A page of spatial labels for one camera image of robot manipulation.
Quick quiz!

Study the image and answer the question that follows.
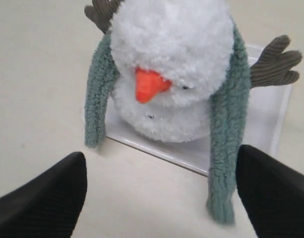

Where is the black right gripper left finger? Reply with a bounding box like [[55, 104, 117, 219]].
[[0, 152, 87, 238]]

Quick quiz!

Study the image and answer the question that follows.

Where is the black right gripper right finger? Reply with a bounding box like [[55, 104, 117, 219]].
[[236, 145, 304, 238]]

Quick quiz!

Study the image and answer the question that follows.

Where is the green knitted scarf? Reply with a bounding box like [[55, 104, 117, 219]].
[[84, 26, 251, 225]]

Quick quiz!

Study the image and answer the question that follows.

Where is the white plush snowman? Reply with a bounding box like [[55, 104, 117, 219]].
[[84, 0, 303, 147]]

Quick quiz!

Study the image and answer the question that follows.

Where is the white rectangular plastic tray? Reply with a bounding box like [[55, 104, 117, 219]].
[[79, 44, 294, 177]]

